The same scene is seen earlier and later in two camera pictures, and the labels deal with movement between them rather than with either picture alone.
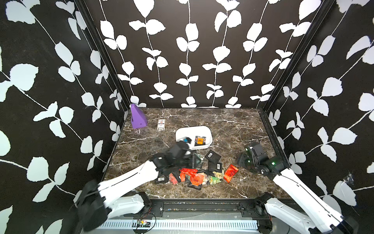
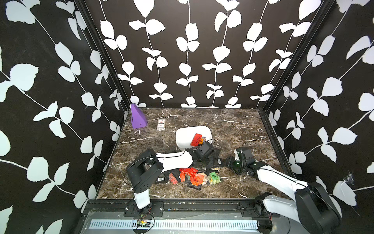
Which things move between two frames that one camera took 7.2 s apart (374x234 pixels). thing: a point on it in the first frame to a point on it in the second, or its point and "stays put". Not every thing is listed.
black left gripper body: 185,162 to 207,163
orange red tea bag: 196,179 stays put
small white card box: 161,124 stays put
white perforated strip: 182,225 stays put
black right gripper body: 244,162 to 236,165
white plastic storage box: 193,131 stays put
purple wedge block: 139,118 stays put
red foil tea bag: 230,173 to 196,140
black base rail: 202,208 stays put
